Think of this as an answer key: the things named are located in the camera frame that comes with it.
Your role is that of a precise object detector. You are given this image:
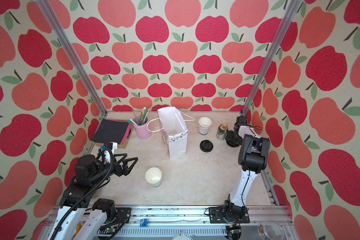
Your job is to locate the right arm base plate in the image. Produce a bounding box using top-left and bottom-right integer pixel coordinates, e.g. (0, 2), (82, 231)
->
(205, 207), (251, 225)

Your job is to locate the brown wooden stirrer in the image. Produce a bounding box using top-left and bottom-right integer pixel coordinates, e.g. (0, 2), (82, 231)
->
(133, 109), (139, 125)

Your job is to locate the clear plastic container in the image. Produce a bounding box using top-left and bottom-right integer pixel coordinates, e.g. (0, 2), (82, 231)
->
(258, 221), (285, 240)

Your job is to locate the blue small block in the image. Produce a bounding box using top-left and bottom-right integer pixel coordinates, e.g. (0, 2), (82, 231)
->
(140, 219), (148, 228)

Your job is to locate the green drink can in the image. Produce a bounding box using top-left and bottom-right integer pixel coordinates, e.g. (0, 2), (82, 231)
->
(216, 124), (228, 140)

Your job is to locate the aluminium frame post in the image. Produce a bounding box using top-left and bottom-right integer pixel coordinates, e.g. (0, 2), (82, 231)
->
(240, 0), (303, 117)
(36, 0), (108, 118)

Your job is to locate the black napkin stack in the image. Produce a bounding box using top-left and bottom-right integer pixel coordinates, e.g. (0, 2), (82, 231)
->
(92, 119), (133, 145)

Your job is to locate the pink straw holder cup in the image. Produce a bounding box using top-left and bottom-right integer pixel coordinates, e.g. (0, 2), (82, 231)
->
(134, 117), (152, 140)

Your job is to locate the left aluminium frame post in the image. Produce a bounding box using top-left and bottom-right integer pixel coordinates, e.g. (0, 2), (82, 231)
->
(36, 0), (108, 118)

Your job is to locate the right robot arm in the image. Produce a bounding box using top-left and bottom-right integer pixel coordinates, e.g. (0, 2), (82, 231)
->
(223, 116), (270, 223)

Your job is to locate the white paper coffee cup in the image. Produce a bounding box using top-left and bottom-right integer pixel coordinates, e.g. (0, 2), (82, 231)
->
(145, 167), (162, 188)

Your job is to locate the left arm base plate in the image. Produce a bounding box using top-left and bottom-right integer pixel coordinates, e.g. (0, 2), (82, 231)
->
(105, 207), (132, 224)

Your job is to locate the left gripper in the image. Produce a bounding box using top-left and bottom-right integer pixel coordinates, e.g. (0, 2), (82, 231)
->
(89, 152), (138, 185)

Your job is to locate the right aluminium frame post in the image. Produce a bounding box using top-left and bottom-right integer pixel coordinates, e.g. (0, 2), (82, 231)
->
(240, 0), (303, 117)

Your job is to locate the green paper straw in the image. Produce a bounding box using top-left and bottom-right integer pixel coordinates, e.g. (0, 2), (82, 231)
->
(140, 107), (149, 126)

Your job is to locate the white paper gift bag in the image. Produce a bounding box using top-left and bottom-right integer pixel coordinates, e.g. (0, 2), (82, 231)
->
(147, 107), (195, 160)

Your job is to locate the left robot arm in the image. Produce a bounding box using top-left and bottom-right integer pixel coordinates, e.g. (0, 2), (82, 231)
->
(48, 148), (139, 240)

